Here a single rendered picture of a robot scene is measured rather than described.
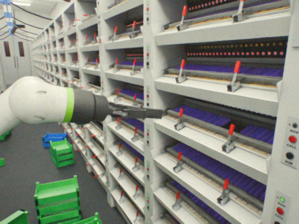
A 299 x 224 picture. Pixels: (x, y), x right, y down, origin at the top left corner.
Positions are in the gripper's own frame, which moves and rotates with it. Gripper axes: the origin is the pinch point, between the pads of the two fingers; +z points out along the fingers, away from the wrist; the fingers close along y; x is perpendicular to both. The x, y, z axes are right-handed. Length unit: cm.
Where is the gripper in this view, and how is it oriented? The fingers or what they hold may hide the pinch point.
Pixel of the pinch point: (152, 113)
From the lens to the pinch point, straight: 73.7
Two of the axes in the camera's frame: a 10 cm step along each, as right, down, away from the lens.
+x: 1.8, -9.7, -1.5
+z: 8.5, 0.8, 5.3
